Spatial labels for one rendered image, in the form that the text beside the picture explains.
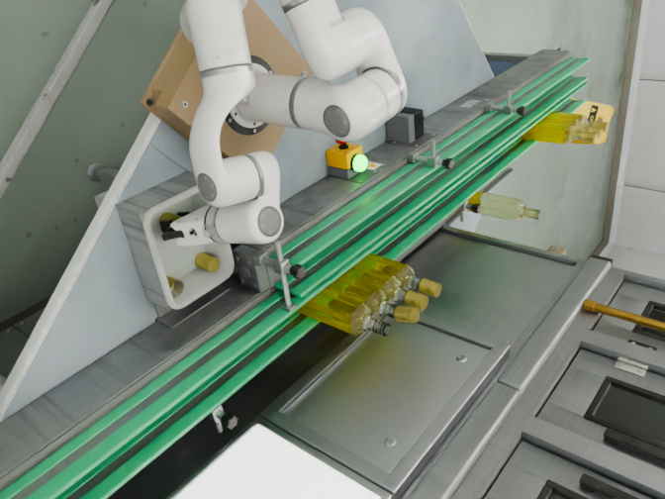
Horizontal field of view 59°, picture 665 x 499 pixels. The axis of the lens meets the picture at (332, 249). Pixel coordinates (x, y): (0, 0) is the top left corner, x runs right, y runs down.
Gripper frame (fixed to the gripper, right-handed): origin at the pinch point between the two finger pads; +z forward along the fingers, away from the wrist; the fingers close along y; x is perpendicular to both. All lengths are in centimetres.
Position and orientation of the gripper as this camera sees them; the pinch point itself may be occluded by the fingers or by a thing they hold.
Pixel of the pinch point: (177, 224)
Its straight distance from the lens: 121.0
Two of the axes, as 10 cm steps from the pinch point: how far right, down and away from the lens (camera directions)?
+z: -7.2, -0.2, 7.0
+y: 6.3, -4.3, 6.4
